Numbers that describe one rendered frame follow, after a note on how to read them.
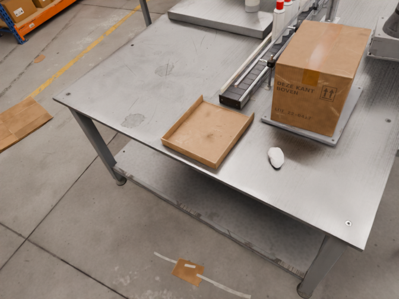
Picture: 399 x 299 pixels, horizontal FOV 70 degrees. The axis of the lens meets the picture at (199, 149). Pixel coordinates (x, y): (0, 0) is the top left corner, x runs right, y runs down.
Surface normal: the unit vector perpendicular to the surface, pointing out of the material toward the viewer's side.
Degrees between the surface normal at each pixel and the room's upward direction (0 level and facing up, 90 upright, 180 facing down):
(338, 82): 90
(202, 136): 0
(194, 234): 0
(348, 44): 0
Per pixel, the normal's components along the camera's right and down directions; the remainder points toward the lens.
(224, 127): -0.12, -0.63
